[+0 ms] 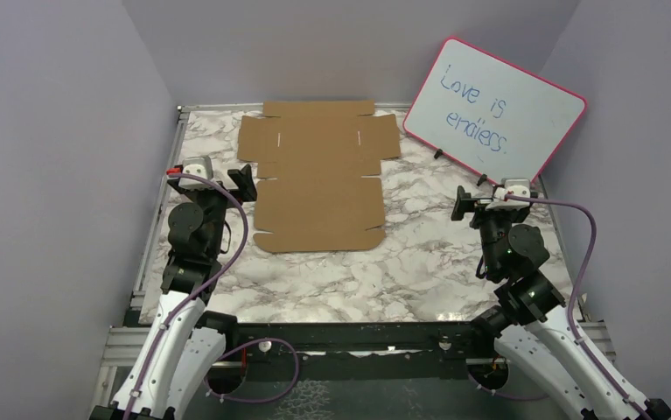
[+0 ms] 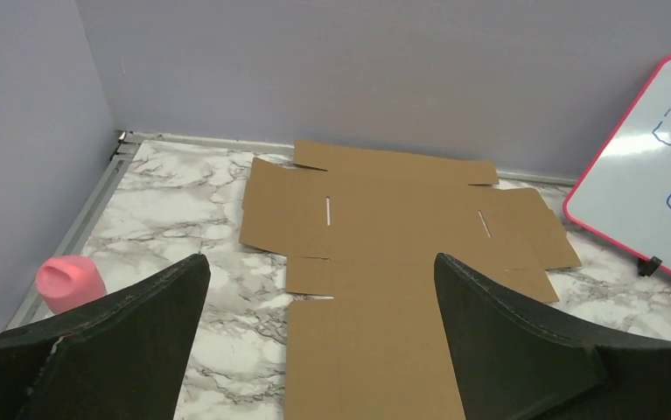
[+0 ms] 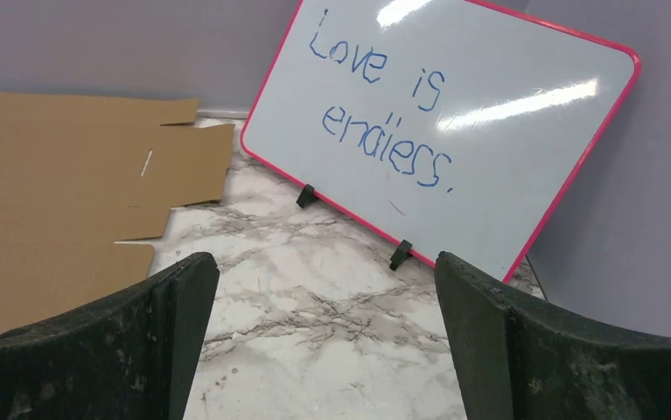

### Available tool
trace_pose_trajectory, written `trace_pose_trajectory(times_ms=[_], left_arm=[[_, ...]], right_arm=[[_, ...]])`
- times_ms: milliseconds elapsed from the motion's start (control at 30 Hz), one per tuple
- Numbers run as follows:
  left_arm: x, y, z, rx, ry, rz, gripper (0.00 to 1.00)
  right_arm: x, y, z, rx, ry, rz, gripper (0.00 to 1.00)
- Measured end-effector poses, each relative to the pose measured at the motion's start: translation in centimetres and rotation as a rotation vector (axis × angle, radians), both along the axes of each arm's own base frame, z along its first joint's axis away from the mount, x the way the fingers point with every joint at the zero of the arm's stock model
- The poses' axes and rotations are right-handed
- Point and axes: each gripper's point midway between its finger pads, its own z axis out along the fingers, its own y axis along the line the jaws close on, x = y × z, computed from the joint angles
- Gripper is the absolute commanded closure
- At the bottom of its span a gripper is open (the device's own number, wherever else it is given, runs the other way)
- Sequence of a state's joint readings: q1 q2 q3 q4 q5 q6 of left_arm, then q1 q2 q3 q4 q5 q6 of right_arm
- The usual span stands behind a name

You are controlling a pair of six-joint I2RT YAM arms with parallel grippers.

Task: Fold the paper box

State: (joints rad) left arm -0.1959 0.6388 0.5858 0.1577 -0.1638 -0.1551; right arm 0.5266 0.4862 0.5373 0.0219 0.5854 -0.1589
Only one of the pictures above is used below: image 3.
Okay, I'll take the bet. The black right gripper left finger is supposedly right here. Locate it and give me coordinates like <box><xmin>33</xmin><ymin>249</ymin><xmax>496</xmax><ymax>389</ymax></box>
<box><xmin>0</xmin><ymin>252</ymin><xmax>220</xmax><ymax>419</ymax></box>

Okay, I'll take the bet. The black whiteboard stand clip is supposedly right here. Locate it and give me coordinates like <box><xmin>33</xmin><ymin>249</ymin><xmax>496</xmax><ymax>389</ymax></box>
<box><xmin>296</xmin><ymin>184</ymin><xmax>319</xmax><ymax>209</ymax></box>
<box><xmin>389</xmin><ymin>240</ymin><xmax>413</xmax><ymax>271</ymax></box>

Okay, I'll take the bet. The brown cardboard box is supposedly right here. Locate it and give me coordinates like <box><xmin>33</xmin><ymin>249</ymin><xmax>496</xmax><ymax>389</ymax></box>
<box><xmin>0</xmin><ymin>92</ymin><xmax>235</xmax><ymax>334</ymax></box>

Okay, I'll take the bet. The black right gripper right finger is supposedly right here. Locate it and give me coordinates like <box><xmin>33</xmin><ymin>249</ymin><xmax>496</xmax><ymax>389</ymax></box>
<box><xmin>434</xmin><ymin>252</ymin><xmax>671</xmax><ymax>419</ymax></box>

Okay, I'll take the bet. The pink framed whiteboard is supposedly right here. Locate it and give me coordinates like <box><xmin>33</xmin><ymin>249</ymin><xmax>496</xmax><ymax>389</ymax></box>
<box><xmin>241</xmin><ymin>1</ymin><xmax>641</xmax><ymax>281</ymax></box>

